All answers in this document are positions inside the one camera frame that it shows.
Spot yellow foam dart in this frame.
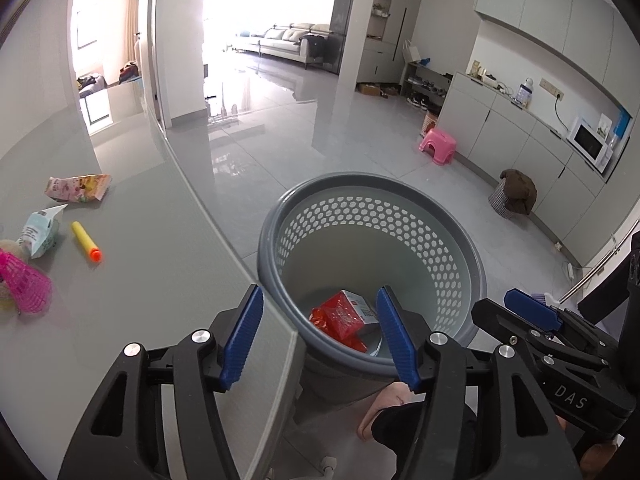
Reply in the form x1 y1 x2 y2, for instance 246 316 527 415
70 221 103 263

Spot red white medicine box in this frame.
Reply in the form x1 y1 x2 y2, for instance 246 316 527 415
320 289 378 340

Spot pink snack bag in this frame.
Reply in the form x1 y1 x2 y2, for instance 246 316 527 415
44 174 112 204

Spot pink shuttlecock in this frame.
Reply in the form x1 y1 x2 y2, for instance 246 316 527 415
1 252 53 314

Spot dark refrigerator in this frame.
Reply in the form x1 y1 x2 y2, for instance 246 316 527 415
323 0 354 75

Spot red plastic bag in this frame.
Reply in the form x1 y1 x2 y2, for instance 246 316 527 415
308 304 369 354

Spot shoe rack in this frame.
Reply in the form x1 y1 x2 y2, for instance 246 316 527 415
400 62 452 115

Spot grey perforated laundry basket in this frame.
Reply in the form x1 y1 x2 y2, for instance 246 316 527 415
257 172 487 379

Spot pink plastic stool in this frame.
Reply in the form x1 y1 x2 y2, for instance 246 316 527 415
419 128 457 166

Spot brown cloth on basket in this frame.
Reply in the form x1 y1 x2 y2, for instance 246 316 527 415
488 168 537 219

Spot beige plush round toy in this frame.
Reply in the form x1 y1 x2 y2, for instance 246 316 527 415
0 238 26 317

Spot white bottle on counter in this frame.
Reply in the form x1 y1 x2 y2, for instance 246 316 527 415
514 78 534 108

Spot person's right hand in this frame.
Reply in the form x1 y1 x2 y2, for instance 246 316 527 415
556 416 618 479

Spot grey base cabinets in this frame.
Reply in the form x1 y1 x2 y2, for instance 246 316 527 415
436 71 637 266

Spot grey sofa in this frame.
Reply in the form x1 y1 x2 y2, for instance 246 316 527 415
231 23 331 67

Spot light blue small packet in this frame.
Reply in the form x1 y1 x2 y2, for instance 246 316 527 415
17 204 67 260

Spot white microwave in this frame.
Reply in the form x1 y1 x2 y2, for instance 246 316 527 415
567 117 613 174

